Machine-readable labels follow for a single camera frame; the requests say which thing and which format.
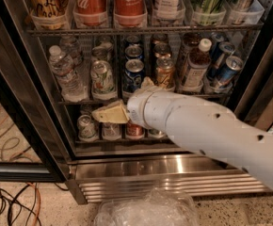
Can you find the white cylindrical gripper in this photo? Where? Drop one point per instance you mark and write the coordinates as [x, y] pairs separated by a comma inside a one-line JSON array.
[[136, 109]]

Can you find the blue pepsi can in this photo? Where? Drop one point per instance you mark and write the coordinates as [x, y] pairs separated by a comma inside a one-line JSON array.
[[133, 40], [134, 73], [133, 52]]

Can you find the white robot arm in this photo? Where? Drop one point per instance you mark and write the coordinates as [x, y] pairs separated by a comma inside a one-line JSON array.
[[197, 125]]

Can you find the front white green can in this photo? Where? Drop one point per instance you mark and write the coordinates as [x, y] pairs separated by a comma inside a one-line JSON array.
[[102, 77]]

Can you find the white green can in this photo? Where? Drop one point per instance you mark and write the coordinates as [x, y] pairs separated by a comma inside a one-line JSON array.
[[87, 130], [102, 77], [99, 53]]

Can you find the bottom red can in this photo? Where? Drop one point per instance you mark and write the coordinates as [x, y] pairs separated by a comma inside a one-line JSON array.
[[134, 131]]

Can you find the bottom silver green can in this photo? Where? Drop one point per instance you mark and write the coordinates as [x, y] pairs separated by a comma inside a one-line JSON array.
[[155, 133]]

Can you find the front gold lacroix can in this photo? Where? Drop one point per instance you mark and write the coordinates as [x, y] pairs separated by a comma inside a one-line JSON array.
[[164, 69]]

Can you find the bottom white green can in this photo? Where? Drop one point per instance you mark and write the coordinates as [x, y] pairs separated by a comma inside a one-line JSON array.
[[87, 130]]

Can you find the stainless steel fridge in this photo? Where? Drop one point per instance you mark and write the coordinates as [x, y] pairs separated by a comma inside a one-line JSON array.
[[131, 169]]

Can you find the right coca cola can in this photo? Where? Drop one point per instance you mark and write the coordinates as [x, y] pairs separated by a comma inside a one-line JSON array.
[[128, 0]]

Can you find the coca cola can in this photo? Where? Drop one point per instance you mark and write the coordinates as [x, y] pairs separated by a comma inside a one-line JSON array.
[[90, 12], [128, 0]]

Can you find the left coca cola can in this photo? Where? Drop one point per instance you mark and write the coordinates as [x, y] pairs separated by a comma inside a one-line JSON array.
[[90, 12]]

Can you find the tilted blue can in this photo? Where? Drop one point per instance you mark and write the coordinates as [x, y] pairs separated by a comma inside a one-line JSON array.
[[223, 50], [232, 66]]

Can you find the front tilted blue can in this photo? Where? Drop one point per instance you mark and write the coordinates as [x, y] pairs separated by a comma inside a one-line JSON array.
[[232, 66]]

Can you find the open glass fridge door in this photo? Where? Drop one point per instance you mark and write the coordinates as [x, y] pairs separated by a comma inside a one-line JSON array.
[[25, 94]]

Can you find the bottom water bottle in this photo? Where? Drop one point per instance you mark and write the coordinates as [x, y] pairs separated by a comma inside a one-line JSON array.
[[111, 131]]

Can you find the front clear water bottle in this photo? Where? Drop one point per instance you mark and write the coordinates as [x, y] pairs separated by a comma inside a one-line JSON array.
[[68, 78]]

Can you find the clear water bottle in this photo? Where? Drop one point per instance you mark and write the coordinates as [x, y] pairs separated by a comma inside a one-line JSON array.
[[68, 78], [71, 46]]

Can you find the white capped brown drink bottle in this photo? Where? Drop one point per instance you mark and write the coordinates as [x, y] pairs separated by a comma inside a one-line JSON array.
[[197, 62]]

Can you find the rear clear water bottle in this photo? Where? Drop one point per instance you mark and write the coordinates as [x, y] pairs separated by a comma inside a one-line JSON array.
[[71, 46]]

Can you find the rear brown drink bottle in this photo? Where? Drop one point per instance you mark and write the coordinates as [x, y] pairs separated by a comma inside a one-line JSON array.
[[189, 41]]

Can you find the clear plastic bag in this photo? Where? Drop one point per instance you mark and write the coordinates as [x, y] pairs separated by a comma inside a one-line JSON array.
[[157, 208]]

